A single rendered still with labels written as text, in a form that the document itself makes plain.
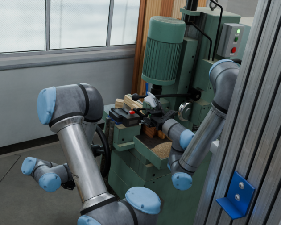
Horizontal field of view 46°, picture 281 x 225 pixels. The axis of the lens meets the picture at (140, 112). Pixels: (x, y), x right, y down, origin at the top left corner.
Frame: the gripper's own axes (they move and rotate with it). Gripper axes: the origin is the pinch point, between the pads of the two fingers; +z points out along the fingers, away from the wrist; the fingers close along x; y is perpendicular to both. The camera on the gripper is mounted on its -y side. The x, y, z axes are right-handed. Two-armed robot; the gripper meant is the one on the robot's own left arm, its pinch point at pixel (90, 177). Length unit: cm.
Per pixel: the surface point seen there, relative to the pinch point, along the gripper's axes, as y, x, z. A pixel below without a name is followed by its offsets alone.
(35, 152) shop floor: 52, -135, 54
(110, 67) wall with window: -49, -147, 85
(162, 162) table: -25.7, 21.8, 13.7
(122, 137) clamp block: -24.2, -1.2, 5.6
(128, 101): -38, -34, 26
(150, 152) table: -25.7, 13.3, 12.5
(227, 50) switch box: -89, 9, 26
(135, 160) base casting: -16.4, 3.5, 18.0
